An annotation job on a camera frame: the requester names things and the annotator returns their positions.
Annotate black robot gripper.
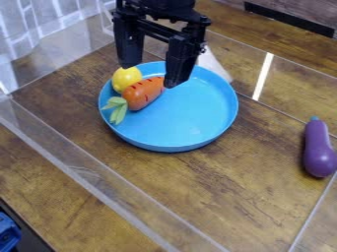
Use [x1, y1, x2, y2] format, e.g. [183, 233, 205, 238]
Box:
[113, 0, 212, 89]

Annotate orange toy carrot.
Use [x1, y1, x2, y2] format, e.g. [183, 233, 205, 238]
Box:
[104, 76, 165, 125]

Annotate yellow toy lemon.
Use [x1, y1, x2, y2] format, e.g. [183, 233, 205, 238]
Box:
[113, 67, 142, 94]

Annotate blue round plate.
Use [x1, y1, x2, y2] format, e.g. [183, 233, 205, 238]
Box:
[109, 66, 239, 153]

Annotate black bar in background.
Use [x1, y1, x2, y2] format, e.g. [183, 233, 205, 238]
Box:
[244, 1, 336, 38]

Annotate purple toy eggplant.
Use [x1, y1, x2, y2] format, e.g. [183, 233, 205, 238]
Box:
[304, 116, 337, 178]

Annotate blue object at corner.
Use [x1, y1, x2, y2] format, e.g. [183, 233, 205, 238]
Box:
[0, 212, 22, 252]

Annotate clear acrylic enclosure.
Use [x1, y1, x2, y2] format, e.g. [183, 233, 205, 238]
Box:
[0, 0, 337, 252]

